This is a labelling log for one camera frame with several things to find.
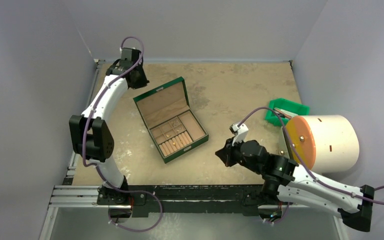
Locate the green ring tray insert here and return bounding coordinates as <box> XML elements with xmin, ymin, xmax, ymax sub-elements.
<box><xmin>149</xmin><ymin>110</ymin><xmax>209</xmax><ymax>163</ymax></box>

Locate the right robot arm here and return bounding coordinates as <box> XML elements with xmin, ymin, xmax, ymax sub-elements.
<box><xmin>215</xmin><ymin>138</ymin><xmax>375</xmax><ymax>232</ymax></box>

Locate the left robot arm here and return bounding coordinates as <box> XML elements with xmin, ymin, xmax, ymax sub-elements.
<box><xmin>69</xmin><ymin>47</ymin><xmax>149</xmax><ymax>205</ymax></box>

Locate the green jewelry box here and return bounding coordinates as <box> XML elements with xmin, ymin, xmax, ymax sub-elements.
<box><xmin>133</xmin><ymin>77</ymin><xmax>209</xmax><ymax>164</ymax></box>

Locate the green plastic bin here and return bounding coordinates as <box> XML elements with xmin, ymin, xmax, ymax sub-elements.
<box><xmin>264</xmin><ymin>98</ymin><xmax>310</xmax><ymax>127</ymax></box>

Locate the white cylinder orange lid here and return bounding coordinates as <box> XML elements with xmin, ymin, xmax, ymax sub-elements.
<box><xmin>279</xmin><ymin>115</ymin><xmax>360</xmax><ymax>174</ymax></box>

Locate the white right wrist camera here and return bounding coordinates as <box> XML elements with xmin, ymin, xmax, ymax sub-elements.
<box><xmin>229</xmin><ymin>122</ymin><xmax>249</xmax><ymax>146</ymax></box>

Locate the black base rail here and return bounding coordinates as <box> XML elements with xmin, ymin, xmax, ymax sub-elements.
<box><xmin>97</xmin><ymin>184</ymin><xmax>287</xmax><ymax>221</ymax></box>

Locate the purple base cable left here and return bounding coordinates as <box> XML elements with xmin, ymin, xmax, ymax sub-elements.
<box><xmin>108</xmin><ymin>190</ymin><xmax>164</xmax><ymax>233</ymax></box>

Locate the aluminium frame rail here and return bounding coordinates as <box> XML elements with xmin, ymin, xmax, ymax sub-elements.
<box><xmin>47</xmin><ymin>152</ymin><xmax>312</xmax><ymax>210</ymax></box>

